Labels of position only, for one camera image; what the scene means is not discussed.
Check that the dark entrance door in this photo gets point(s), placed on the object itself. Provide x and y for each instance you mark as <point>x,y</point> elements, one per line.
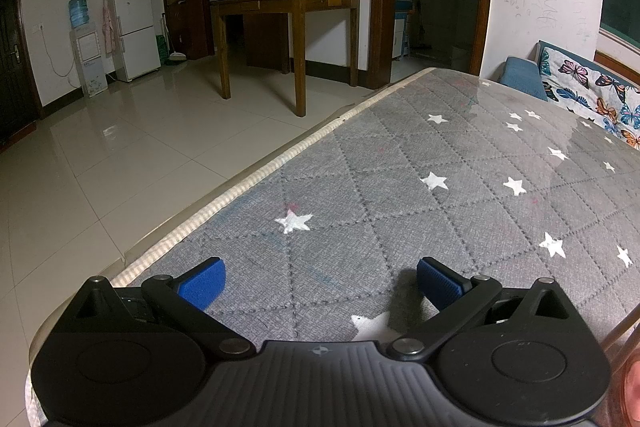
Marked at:
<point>15,67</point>

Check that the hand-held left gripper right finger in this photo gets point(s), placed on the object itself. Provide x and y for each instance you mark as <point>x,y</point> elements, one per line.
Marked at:
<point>440,282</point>

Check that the pink hanging cloth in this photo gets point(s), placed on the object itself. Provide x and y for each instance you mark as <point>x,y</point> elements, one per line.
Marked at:
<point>108,29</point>

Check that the blue and white cabinet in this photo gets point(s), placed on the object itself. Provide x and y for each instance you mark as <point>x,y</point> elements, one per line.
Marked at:
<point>402,29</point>

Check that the green bag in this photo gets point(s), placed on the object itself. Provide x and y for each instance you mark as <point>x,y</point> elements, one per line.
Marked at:
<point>161,49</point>

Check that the blue sofa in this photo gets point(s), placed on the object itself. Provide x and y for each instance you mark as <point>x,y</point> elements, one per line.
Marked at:
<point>520,74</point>

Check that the grey star quilted table cover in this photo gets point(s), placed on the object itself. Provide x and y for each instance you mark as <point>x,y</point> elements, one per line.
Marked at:
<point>375,187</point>

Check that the white bucket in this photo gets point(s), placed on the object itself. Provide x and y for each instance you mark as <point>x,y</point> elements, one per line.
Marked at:
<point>459,57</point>

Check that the light wooden chair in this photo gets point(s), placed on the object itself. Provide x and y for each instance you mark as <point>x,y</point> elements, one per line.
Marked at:
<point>617,334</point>

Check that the white refrigerator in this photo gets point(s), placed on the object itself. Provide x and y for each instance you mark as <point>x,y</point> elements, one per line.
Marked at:
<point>135,27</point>

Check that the blue water jug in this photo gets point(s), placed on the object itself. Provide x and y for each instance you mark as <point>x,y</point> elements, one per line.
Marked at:
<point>78,12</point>

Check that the pink blurry object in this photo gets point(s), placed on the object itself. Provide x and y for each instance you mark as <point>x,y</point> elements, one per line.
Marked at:
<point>631,382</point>

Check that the white water dispenser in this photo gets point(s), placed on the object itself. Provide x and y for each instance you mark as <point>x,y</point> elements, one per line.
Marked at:
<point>90,62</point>

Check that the butterfly print blanket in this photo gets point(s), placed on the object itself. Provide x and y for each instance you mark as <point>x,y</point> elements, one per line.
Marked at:
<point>590,87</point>

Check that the wooden wall rail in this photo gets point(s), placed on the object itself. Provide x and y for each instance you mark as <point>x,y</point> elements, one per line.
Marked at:
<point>617,67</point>

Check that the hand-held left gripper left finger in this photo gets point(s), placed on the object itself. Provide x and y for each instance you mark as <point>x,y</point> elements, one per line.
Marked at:
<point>202,283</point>

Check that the brown wooden table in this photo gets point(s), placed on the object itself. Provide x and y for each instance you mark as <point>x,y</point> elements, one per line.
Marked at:
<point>300,2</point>

